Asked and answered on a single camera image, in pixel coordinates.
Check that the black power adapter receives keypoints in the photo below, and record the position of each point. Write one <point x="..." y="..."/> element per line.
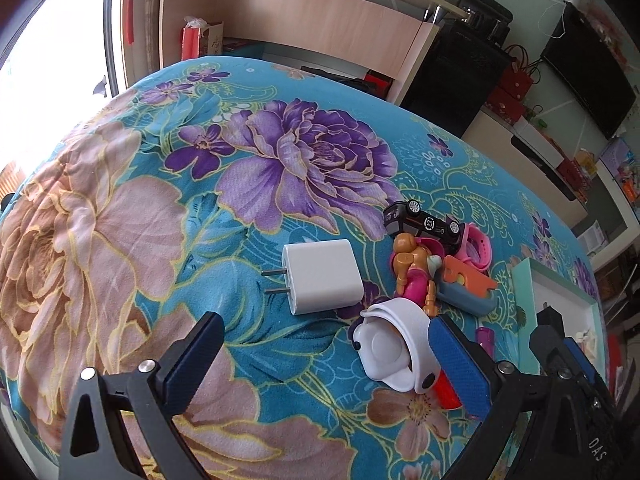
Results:
<point x="548" y="316"/>

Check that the black water dispenser cabinet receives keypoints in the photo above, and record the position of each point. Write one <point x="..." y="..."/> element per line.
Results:
<point x="462" y="66"/>

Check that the purple lighter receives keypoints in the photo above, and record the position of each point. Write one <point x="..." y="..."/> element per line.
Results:
<point x="485" y="337"/>

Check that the white power adapter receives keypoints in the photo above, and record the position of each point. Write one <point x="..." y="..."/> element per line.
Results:
<point x="318" y="276"/>

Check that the floral blue tablecloth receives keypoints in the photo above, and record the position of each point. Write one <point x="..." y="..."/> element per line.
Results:
<point x="172" y="201"/>

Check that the wooden bar counter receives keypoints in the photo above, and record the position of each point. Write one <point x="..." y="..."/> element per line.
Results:
<point x="390" y="37"/>

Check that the red hanging knot ornament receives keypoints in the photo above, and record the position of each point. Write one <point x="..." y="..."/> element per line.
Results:
<point x="129" y="22"/>

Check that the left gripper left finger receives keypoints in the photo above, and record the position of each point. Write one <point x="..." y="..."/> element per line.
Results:
<point x="96" y="444"/>

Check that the red paper bag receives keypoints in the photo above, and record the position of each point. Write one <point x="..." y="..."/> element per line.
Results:
<point x="192" y="34"/>

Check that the cream plastic hair claw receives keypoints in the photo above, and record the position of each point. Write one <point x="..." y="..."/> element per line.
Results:
<point x="587" y="342"/>

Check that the red gift box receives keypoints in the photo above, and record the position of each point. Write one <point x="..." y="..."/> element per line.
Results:
<point x="505" y="106"/>

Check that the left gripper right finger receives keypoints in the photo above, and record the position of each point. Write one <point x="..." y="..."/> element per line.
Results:
<point x="495" y="393"/>

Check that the white smart watch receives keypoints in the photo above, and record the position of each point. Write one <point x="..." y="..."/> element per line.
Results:
<point x="391" y="340"/>

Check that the white flat box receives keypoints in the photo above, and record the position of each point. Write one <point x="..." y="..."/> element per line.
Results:
<point x="538" y="143"/>

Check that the red white glue bottle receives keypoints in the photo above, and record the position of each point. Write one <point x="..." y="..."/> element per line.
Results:
<point x="445" y="394"/>

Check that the white desk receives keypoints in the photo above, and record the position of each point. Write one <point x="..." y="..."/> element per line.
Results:
<point x="609" y="207"/>

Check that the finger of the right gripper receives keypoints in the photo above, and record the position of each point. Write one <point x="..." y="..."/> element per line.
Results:
<point x="583" y="363"/>
<point x="551" y="353"/>

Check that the blue orange toy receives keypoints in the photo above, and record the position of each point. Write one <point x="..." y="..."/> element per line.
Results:
<point x="463" y="287"/>

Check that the brown pink puppy toy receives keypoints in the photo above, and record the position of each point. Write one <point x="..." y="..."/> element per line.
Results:
<point x="415" y="262"/>

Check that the white tv cabinet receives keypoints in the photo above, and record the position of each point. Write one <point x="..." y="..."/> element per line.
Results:
<point x="494" y="141"/>

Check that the black toy car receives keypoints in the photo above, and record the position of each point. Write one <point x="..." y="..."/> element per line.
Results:
<point x="409" y="217"/>

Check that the pink smart watch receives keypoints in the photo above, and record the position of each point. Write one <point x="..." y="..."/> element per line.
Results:
<point x="475" y="248"/>

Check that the teal cardboard box tray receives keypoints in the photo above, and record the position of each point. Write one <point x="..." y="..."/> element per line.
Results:
<point x="536" y="285"/>

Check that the red handbag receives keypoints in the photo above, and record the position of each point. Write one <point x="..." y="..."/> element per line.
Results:
<point x="515" y="79"/>

